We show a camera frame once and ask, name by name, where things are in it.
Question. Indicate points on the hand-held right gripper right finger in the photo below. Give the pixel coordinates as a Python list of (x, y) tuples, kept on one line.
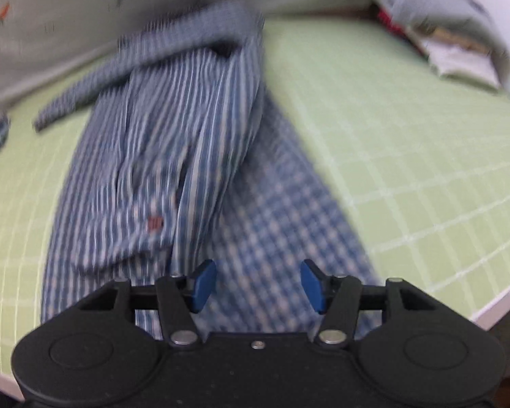
[(312, 284)]

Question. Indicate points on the white carrot print sheet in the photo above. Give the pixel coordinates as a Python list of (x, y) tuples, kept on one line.
[(68, 29)]

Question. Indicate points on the blue plaid shirt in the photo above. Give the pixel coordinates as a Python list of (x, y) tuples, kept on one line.
[(187, 136)]

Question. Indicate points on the pile of grey white clothes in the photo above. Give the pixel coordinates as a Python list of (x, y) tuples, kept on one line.
[(425, 0)]

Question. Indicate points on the white folded cloth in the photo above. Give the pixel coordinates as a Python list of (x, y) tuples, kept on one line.
[(454, 61)]

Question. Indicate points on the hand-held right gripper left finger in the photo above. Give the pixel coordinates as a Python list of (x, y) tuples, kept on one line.
[(204, 284)]

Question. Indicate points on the red cloth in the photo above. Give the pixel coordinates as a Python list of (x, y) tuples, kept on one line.
[(386, 19)]

